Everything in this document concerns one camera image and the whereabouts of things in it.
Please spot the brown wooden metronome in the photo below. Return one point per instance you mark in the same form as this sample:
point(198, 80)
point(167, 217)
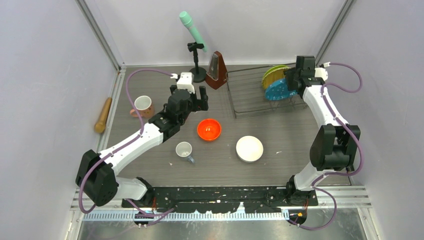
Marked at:
point(216, 74)

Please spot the white bowl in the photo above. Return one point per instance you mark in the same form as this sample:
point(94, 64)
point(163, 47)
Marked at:
point(249, 149)

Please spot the black microphone stand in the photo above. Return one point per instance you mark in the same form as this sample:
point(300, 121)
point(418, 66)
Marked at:
point(199, 73)

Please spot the wooden rolling pin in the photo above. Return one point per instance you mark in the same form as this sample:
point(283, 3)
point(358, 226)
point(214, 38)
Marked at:
point(100, 125)

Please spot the pink floral mug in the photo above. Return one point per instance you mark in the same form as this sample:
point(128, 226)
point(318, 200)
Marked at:
point(144, 106)

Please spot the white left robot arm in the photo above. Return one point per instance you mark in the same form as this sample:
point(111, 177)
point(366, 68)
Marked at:
point(97, 176)

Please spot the mint green microphone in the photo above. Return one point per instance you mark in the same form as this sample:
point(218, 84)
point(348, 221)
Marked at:
point(188, 23)

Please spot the black wire dish rack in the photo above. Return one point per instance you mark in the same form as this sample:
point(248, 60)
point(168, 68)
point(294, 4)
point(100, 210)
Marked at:
point(247, 96)

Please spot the blue dotted plate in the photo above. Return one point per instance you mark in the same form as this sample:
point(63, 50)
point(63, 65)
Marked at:
point(278, 90)

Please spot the lime green plate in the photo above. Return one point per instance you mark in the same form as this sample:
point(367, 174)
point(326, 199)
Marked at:
point(271, 73)

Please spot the grey printed mug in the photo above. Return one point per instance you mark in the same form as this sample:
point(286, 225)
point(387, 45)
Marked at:
point(184, 150)

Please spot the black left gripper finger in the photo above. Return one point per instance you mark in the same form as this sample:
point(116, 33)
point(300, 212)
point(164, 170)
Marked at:
point(173, 89)
point(203, 101)

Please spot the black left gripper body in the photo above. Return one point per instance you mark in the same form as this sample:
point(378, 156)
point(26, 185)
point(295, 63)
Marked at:
point(191, 107)

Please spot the orange bowl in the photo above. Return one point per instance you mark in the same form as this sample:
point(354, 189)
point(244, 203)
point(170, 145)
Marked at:
point(209, 129)

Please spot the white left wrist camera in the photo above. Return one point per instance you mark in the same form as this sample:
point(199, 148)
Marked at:
point(185, 82)

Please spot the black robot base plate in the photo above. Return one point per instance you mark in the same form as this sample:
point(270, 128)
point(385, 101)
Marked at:
point(222, 199)

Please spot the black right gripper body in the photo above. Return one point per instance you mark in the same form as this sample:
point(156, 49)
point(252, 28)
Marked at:
point(291, 75)

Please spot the woven bamboo plate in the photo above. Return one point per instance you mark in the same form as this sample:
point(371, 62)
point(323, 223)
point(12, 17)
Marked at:
point(273, 79)

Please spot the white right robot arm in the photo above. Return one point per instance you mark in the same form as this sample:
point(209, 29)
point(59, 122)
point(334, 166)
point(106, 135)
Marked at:
point(334, 148)

